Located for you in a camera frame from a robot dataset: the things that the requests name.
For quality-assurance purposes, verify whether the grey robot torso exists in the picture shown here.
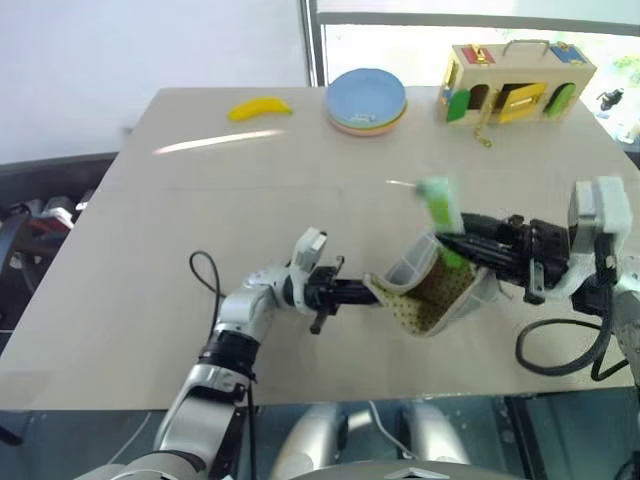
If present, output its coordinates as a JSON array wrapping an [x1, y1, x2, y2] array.
[[279, 459, 531, 480]]

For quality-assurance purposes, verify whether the grey window frame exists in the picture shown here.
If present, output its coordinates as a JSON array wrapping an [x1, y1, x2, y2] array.
[[298, 0, 640, 87]]

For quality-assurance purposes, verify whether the yellow toy banana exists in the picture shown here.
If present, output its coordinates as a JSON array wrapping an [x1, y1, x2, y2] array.
[[228, 96, 294, 122]]

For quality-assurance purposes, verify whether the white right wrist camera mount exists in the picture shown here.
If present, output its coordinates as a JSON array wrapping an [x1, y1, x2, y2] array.
[[549, 174, 632, 301]]

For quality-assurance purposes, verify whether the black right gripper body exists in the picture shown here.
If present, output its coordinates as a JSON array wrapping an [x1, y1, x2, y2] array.
[[494, 214, 572, 306]]

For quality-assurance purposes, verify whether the wooden lock box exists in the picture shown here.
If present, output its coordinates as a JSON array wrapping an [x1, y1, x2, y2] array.
[[436, 38, 599, 125]]

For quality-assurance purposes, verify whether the silver robot leg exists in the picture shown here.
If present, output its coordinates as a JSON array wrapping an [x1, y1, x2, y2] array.
[[274, 402, 350, 480], [399, 399, 471, 466]]

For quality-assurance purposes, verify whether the white floor cable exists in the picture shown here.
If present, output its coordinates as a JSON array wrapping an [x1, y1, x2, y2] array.
[[368, 399, 419, 456]]

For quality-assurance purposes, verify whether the blue plate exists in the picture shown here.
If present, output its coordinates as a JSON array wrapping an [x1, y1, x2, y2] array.
[[325, 68, 407, 125]]

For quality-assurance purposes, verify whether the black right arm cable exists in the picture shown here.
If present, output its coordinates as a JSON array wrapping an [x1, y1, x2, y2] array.
[[514, 279, 632, 382]]

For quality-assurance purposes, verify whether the polka dot zipper pouch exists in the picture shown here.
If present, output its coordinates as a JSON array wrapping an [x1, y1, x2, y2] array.
[[362, 229, 501, 339]]

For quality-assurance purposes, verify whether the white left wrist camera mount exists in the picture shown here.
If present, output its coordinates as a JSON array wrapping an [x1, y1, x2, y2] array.
[[291, 227, 329, 312]]

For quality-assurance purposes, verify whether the silver left robot leg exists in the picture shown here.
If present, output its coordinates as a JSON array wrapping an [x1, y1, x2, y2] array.
[[274, 402, 350, 480]]

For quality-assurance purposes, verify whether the brass chain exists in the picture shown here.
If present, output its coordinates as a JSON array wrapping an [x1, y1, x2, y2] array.
[[472, 102, 495, 148]]

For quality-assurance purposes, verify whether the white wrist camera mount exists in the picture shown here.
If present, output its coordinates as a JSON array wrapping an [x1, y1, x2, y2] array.
[[549, 174, 632, 301], [291, 227, 329, 312]]

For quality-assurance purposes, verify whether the green marker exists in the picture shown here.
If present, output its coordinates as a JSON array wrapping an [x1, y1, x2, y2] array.
[[416, 175, 470, 269]]

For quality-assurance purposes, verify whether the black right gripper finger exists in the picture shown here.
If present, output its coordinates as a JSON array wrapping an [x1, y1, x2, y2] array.
[[460, 213, 502, 242], [435, 234, 502, 282]]

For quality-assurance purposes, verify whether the green plate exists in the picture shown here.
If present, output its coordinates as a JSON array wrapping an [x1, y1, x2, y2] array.
[[328, 100, 409, 130]]

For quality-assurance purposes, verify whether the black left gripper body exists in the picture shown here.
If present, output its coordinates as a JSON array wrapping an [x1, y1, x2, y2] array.
[[304, 256, 347, 336]]

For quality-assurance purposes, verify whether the pink plate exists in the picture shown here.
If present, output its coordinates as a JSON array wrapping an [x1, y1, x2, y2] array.
[[329, 108, 409, 137]]

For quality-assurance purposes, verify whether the small black device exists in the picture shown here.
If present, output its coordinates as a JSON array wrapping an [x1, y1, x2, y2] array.
[[595, 88, 626, 112]]

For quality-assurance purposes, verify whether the silver right robot leg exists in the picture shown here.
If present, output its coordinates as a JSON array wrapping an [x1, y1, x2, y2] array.
[[399, 399, 471, 466]]

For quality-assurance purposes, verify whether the red and white box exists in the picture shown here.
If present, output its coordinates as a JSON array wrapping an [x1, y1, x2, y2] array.
[[29, 196, 94, 235]]

